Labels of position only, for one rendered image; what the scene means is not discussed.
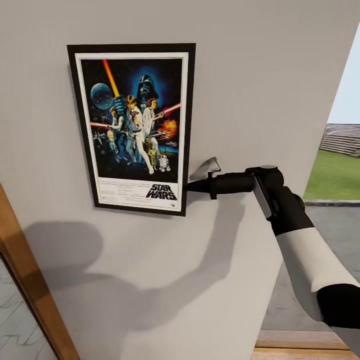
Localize poster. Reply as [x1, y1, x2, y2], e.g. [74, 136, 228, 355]
[67, 43, 196, 216]

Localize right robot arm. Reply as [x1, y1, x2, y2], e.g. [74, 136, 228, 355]
[182, 156, 360, 359]

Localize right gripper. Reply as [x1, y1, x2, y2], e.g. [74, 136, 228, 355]
[182, 172, 239, 200]

